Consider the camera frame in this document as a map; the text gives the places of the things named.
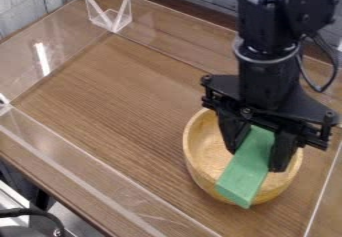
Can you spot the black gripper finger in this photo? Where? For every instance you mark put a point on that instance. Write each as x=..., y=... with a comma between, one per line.
x=235, y=129
x=287, y=144

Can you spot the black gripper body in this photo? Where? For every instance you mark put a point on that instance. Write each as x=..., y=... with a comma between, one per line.
x=265, y=95

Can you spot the green rectangular block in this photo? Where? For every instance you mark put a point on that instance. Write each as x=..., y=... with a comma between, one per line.
x=245, y=173

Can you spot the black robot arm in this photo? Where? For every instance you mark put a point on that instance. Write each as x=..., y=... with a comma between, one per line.
x=272, y=24

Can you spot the brown wooden bowl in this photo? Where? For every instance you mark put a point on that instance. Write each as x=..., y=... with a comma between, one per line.
x=208, y=158

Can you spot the black metal stand base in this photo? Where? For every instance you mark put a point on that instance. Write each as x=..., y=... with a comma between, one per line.
x=47, y=225

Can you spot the clear acrylic tray wall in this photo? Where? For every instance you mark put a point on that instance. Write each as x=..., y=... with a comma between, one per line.
x=94, y=106

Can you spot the clear acrylic corner bracket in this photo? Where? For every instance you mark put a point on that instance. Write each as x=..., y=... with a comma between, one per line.
x=113, y=20

